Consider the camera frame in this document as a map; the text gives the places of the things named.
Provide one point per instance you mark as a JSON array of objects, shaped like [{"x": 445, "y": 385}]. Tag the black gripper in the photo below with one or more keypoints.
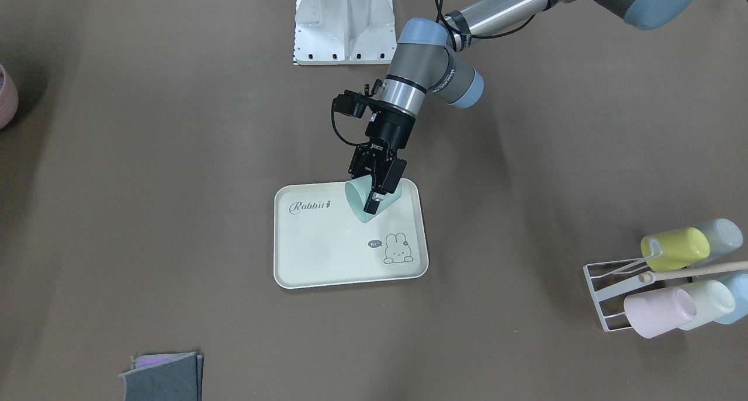
[{"x": 390, "y": 130}]

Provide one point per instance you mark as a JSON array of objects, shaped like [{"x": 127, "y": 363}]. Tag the sage green cup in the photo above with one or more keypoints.
[{"x": 364, "y": 202}]

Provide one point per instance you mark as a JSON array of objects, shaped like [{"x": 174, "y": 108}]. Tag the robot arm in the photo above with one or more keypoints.
[{"x": 426, "y": 60}]

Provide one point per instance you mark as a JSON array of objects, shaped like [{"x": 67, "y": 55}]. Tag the cream rabbit tray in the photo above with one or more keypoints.
[{"x": 319, "y": 241}]

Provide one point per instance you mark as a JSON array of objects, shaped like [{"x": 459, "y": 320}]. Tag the pink cup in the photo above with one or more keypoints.
[{"x": 655, "y": 312}]

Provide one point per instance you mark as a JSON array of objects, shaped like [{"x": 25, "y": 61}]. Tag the yellow cup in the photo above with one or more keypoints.
[{"x": 674, "y": 249}]

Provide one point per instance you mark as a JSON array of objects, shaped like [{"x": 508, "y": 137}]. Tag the grey blue cup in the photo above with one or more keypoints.
[{"x": 723, "y": 236}]

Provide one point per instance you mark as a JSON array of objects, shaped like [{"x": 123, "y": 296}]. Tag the pale cream green cup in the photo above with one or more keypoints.
[{"x": 712, "y": 299}]

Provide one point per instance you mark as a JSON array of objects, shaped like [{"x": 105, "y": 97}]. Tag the light blue cup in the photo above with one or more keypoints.
[{"x": 736, "y": 283}]

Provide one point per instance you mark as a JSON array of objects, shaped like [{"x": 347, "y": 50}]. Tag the grey folded cloth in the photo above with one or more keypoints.
[{"x": 170, "y": 376}]

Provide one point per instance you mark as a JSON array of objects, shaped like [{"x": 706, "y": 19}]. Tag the pink ribbed bowl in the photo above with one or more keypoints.
[{"x": 9, "y": 98}]

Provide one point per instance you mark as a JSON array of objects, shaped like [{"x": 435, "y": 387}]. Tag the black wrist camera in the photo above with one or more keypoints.
[{"x": 351, "y": 104}]

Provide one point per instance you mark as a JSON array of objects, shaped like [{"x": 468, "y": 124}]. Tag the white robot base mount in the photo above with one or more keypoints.
[{"x": 344, "y": 32}]

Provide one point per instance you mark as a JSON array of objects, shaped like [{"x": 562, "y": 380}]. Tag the white wire cup rack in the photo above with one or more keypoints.
[{"x": 608, "y": 284}]

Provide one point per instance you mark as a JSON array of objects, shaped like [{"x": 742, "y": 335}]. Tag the wooden rack handle rod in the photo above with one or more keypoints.
[{"x": 652, "y": 276}]

